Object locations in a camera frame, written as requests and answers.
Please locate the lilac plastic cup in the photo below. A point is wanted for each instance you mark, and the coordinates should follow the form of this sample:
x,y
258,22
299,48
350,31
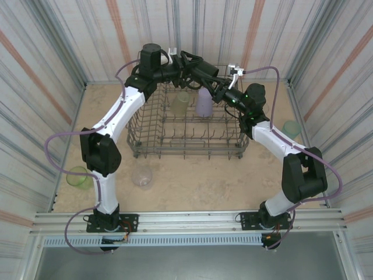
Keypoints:
x,y
204,103

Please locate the yellow frosted plastic cup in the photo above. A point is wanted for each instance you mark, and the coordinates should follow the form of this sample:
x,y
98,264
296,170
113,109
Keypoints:
x,y
180,103

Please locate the teal frosted plastic cup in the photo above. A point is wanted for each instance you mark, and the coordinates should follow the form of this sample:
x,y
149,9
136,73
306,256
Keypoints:
x,y
292,129

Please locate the clear rounded tumbler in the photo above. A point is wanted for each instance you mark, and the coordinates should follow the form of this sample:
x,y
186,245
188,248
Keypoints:
x,y
142,178

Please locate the bright green translucent cup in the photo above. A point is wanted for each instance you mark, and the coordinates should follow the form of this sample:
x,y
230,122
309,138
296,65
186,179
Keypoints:
x,y
76,179

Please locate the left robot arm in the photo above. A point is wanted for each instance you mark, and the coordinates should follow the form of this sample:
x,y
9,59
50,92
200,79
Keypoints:
x,y
122,113

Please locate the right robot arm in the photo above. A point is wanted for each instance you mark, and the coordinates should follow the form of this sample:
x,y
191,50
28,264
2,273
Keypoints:
x,y
303,175

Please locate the aluminium side profile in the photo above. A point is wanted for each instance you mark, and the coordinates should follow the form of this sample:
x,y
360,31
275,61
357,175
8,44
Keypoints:
x,y
80,102
290,90

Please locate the orange power connector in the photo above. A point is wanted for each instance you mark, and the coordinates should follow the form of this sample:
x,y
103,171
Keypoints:
x,y
125,238
268,237

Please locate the grey metal panel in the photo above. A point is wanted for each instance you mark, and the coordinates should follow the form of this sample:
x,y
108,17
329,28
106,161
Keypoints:
x,y
186,265

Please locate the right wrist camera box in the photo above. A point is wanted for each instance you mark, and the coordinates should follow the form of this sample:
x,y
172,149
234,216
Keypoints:
x,y
234,70

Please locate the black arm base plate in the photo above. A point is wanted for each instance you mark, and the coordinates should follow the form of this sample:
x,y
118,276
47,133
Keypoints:
x,y
246,220
131,223

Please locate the aluminium mounting rail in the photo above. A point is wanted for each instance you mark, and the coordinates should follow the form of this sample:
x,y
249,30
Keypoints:
x,y
189,221

